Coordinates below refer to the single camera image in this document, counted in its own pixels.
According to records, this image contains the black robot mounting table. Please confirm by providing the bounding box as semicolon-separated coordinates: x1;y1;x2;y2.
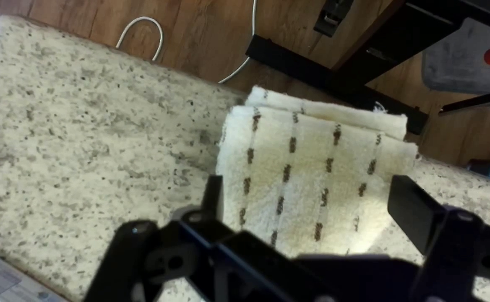
244;0;490;138

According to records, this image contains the cream towel with dashed stripes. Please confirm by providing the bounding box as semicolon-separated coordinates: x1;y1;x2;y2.
214;84;421;260

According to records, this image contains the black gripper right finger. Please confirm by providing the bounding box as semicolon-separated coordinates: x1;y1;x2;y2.
385;175;452;266

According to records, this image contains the thin white looped cable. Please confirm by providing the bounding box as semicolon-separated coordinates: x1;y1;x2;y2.
114;16;166;64

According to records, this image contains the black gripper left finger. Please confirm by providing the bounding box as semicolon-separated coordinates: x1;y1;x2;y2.
201;175;224;225

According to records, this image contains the black power adapter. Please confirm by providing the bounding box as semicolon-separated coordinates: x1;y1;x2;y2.
312;0;355;39

